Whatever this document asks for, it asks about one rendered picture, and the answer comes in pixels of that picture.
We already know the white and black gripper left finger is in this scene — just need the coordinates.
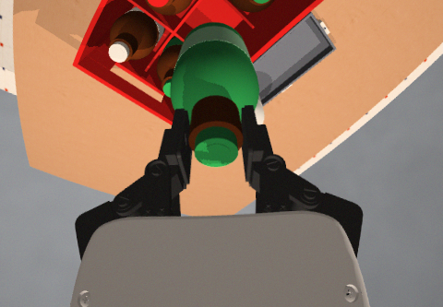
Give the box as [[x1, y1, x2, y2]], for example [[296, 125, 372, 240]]
[[75, 109, 193, 260]]

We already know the cream bottle with grey label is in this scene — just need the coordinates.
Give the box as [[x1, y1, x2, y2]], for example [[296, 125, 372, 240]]
[[255, 97, 265, 124]]

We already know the dark grey tray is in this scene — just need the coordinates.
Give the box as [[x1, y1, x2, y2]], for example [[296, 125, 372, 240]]
[[253, 12, 336, 107]]

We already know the green bottle with pale label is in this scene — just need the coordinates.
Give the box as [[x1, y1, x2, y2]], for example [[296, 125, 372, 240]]
[[170, 22, 259, 167]]

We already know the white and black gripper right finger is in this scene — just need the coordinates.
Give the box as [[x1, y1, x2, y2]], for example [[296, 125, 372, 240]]
[[241, 105, 363, 258]]

